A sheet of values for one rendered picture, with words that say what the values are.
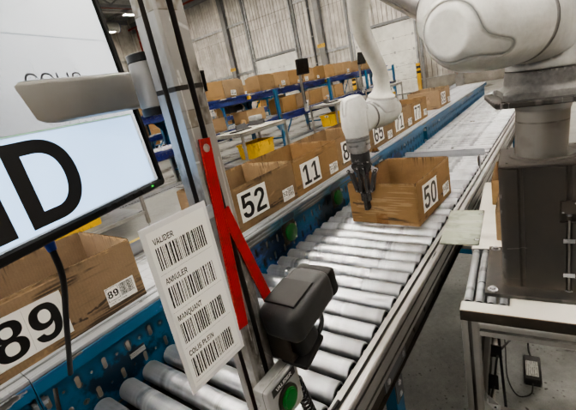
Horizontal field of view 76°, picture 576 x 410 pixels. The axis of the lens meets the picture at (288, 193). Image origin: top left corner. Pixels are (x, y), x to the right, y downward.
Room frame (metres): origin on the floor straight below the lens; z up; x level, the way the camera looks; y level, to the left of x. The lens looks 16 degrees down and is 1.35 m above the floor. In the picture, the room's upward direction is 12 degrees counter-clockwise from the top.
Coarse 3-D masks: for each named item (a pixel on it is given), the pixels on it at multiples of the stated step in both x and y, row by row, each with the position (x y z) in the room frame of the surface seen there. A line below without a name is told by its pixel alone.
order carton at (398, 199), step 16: (384, 160) 1.74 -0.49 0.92; (400, 160) 1.72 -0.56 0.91; (416, 160) 1.67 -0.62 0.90; (432, 160) 1.62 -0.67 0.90; (384, 176) 1.72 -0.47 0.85; (400, 176) 1.72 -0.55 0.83; (416, 176) 1.67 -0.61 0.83; (432, 176) 1.41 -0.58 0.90; (448, 176) 1.56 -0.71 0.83; (352, 192) 1.46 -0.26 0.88; (384, 192) 1.37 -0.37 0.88; (400, 192) 1.32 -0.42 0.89; (416, 192) 1.29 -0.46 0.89; (448, 192) 1.54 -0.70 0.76; (352, 208) 1.47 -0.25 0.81; (384, 208) 1.37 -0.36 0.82; (400, 208) 1.33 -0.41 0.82; (416, 208) 1.29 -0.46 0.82; (432, 208) 1.39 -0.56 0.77; (400, 224) 1.34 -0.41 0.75; (416, 224) 1.29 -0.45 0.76
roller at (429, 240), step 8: (320, 232) 1.45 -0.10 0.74; (328, 232) 1.43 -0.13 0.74; (336, 232) 1.40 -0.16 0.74; (344, 232) 1.38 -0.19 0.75; (352, 232) 1.36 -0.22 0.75; (360, 232) 1.35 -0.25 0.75; (368, 232) 1.33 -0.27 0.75; (376, 232) 1.31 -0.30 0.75; (384, 240) 1.27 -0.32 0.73; (392, 240) 1.25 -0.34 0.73; (400, 240) 1.23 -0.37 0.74; (408, 240) 1.21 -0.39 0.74; (416, 240) 1.20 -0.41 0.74; (424, 240) 1.18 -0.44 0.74; (432, 240) 1.18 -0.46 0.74
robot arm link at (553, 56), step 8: (560, 0) 0.73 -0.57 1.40; (568, 0) 0.74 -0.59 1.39; (560, 8) 0.72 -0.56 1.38; (568, 8) 0.73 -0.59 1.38; (560, 16) 0.72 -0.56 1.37; (568, 16) 0.73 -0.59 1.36; (560, 24) 0.73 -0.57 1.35; (568, 24) 0.74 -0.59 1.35; (560, 32) 0.73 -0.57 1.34; (568, 32) 0.74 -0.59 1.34; (552, 40) 0.74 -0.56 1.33; (560, 40) 0.74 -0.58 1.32; (568, 40) 0.75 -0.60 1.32; (552, 48) 0.75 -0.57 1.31; (560, 48) 0.75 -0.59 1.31; (568, 48) 0.76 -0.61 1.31; (544, 56) 0.76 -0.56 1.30; (552, 56) 0.76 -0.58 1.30; (560, 56) 0.76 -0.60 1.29; (568, 56) 0.76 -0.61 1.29; (520, 64) 0.81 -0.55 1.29; (528, 64) 0.80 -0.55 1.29; (536, 64) 0.79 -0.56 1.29; (544, 64) 0.78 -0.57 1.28; (552, 64) 0.77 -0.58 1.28; (560, 64) 0.77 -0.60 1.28; (568, 64) 0.76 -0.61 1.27
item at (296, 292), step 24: (312, 264) 0.50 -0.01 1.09; (288, 288) 0.45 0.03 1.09; (312, 288) 0.44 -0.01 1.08; (336, 288) 0.48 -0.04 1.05; (264, 312) 0.43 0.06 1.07; (288, 312) 0.41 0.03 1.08; (312, 312) 0.42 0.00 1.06; (288, 336) 0.41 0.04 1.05; (312, 336) 0.44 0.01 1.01; (312, 360) 0.42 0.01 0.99
